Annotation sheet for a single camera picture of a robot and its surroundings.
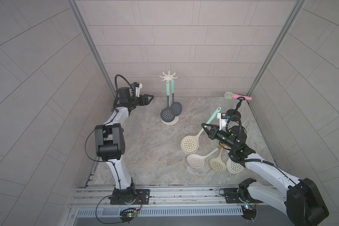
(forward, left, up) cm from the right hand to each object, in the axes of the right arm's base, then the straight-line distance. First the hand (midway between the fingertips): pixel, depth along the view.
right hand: (201, 126), depth 75 cm
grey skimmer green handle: (+21, +13, -7) cm, 26 cm away
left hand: (+26, +28, 0) cm, 39 cm away
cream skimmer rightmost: (-16, -18, -21) cm, 32 cm away
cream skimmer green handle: (-6, +7, -8) cm, 12 cm away
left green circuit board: (-35, +39, -17) cm, 55 cm away
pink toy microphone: (+22, -22, +1) cm, 31 cm away
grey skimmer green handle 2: (+16, +19, -8) cm, 26 cm away
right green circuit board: (-37, -20, -24) cm, 48 cm away
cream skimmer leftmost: (-11, +2, -20) cm, 23 cm away
